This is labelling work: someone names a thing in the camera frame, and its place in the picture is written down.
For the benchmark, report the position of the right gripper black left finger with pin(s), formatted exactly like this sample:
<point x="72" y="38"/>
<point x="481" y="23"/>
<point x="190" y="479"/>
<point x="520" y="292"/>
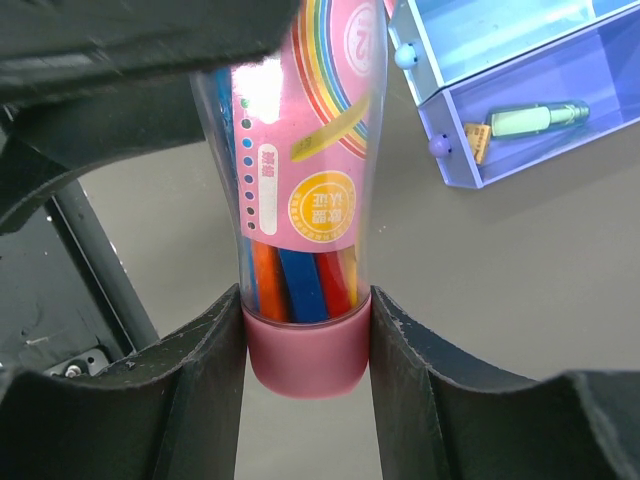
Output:
<point x="169" y="411"/>

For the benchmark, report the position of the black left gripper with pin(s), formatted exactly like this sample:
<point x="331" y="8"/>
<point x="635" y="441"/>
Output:
<point x="52" y="50"/>

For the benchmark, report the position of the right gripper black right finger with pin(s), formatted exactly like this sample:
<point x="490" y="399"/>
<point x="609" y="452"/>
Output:
<point x="442" y="413"/>

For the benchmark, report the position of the colourful tube pink cap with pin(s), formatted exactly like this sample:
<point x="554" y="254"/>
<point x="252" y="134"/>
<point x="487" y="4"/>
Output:
<point x="296" y="136"/>

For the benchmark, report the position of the small orange eraser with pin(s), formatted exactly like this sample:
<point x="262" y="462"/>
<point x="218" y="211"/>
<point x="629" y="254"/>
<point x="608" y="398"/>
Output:
<point x="478" y="136"/>

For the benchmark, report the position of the purple drawer box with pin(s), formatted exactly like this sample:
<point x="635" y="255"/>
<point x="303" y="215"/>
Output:
<point x="598" y="65"/>

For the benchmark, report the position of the light blue drawer box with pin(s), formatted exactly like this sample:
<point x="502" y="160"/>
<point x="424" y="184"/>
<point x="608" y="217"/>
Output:
<point x="439" y="43"/>

